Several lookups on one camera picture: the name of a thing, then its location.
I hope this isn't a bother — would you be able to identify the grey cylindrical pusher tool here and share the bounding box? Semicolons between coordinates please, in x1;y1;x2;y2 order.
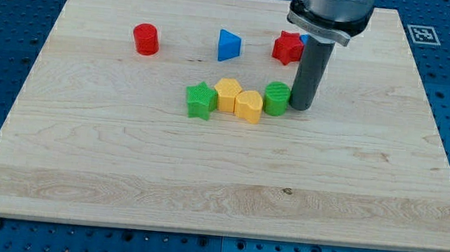
289;37;335;111

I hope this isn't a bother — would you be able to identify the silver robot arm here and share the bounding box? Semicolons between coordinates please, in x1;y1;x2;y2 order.
286;0;376;111

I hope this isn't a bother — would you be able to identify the red star block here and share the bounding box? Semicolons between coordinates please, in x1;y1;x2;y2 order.
271;31;304;65

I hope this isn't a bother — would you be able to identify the blue triangle block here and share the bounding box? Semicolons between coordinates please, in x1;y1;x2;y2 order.
217;28;242;61

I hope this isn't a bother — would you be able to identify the green star block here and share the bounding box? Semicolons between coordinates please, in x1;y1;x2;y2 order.
186;81;218;120

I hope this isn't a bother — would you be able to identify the blue block behind tool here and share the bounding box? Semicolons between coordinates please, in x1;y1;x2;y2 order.
299;34;309;44

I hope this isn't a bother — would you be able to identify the green cylinder block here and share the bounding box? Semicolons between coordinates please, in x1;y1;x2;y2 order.
264;81;291;116

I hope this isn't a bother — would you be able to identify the yellow heart block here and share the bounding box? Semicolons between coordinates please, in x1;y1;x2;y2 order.
234;90;263;124

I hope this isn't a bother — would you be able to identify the yellow hexagon block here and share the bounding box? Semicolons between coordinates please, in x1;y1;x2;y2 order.
214;78;242;113

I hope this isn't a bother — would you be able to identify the white fiducial marker tag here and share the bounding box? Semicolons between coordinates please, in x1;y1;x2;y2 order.
407;24;440;46

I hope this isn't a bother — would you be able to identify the wooden board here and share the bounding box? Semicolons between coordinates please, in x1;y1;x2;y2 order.
0;0;450;252

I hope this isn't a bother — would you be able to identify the red cylinder block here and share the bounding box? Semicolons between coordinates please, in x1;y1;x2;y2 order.
133;24;159;56

